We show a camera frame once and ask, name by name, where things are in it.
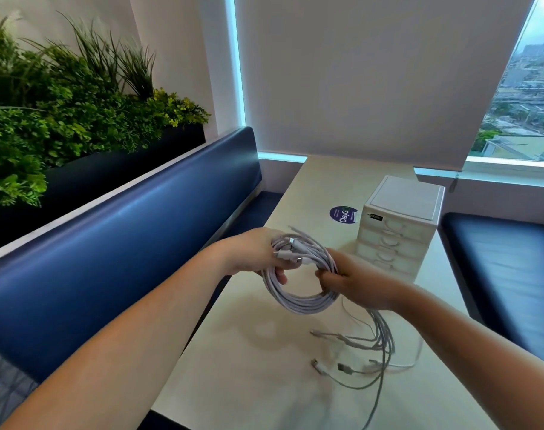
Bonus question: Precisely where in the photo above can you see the person's right hand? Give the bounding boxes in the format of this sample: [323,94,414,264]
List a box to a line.
[315,248,412,312]

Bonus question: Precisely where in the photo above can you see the person's left hand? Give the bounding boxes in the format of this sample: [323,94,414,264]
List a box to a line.
[217,227,299,285]

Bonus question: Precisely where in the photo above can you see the white mini drawer cabinet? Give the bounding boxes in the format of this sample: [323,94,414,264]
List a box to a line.
[354,175,446,282]

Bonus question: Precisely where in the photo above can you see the person's left forearm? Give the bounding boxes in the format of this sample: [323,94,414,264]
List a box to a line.
[1,245,232,430]

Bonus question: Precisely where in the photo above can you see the person's right forearm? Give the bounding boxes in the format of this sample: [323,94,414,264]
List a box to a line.
[395,286,544,430]

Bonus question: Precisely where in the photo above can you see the black planter box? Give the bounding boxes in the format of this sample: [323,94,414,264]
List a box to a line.
[0,124,207,255]

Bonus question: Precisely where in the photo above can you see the round purple sticker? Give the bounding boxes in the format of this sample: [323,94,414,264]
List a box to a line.
[329,205,358,225]

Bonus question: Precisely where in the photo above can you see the white table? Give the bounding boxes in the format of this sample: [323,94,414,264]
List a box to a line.
[151,155,499,430]

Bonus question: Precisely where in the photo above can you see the blue padded bench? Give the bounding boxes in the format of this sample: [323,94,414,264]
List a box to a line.
[0,126,284,430]
[439,212,544,370]

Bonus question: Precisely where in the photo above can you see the white roller blind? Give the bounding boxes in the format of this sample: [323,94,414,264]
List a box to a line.
[234,0,537,171]

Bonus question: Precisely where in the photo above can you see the glass window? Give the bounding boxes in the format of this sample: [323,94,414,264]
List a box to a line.
[468,0,544,164]

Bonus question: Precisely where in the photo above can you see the green leafy plants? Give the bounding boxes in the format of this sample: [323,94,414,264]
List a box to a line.
[0,8,211,220]

